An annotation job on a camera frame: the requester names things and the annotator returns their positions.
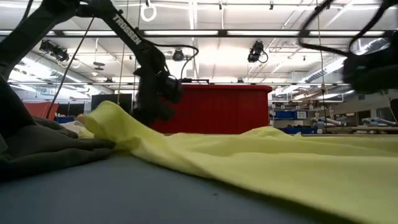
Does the overhead frame light bar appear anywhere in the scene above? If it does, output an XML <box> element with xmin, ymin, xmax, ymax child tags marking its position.
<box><xmin>0</xmin><ymin>29</ymin><xmax>398</xmax><ymax>39</ymax></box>

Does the white hanging ring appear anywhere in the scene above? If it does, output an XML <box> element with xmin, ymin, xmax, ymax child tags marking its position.
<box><xmin>140</xmin><ymin>2</ymin><xmax>157</xmax><ymax>22</ymax></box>

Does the red plastic bin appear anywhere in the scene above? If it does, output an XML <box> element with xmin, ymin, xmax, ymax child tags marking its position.
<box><xmin>149</xmin><ymin>84</ymin><xmax>274</xmax><ymax>134</ymax></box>

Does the black computer monitor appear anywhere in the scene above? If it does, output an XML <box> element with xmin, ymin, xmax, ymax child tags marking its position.
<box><xmin>91</xmin><ymin>93</ymin><xmax>133</xmax><ymax>114</ymax></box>

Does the black left wrist camera cable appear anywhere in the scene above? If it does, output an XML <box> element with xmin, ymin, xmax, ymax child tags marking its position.
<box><xmin>155</xmin><ymin>43</ymin><xmax>200</xmax><ymax>80</ymax></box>

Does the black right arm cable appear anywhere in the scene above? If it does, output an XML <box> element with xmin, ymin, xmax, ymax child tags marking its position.
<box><xmin>297</xmin><ymin>0</ymin><xmax>393</xmax><ymax>57</ymax></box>

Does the blue shelf bin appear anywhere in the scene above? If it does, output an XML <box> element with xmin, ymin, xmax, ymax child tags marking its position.
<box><xmin>274</xmin><ymin>110</ymin><xmax>308</xmax><ymax>120</ymax></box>

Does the yellow t-shirt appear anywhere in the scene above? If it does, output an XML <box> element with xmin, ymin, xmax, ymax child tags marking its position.
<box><xmin>76</xmin><ymin>100</ymin><xmax>398</xmax><ymax>224</ymax></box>

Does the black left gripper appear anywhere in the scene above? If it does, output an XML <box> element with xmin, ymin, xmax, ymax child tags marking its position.
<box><xmin>133</xmin><ymin>67</ymin><xmax>175</xmax><ymax>125</ymax></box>

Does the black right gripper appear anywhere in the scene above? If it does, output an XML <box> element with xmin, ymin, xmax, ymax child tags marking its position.
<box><xmin>343</xmin><ymin>30</ymin><xmax>398</xmax><ymax>94</ymax></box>

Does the black hanging ceiling camera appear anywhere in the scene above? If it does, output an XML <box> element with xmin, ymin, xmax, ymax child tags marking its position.
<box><xmin>248</xmin><ymin>40</ymin><xmax>269</xmax><ymax>64</ymax></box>

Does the orange red cloth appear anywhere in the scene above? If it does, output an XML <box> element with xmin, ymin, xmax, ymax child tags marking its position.
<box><xmin>23</xmin><ymin>101</ymin><xmax>60</xmax><ymax>121</ymax></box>

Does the thin black diagonal cable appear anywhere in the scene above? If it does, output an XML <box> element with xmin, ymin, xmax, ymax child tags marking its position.
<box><xmin>46</xmin><ymin>17</ymin><xmax>95</xmax><ymax>118</ymax></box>

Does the black ceiling camera cluster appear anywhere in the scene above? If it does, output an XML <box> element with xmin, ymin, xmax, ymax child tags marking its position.
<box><xmin>39</xmin><ymin>39</ymin><xmax>70</xmax><ymax>62</ymax></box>

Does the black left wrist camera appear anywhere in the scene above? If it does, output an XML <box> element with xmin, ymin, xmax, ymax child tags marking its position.
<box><xmin>164</xmin><ymin>76</ymin><xmax>184</xmax><ymax>103</ymax></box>

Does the dark grey sweatshirt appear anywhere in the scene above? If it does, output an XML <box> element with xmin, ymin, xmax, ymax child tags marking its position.
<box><xmin>0</xmin><ymin>76</ymin><xmax>116</xmax><ymax>181</ymax></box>

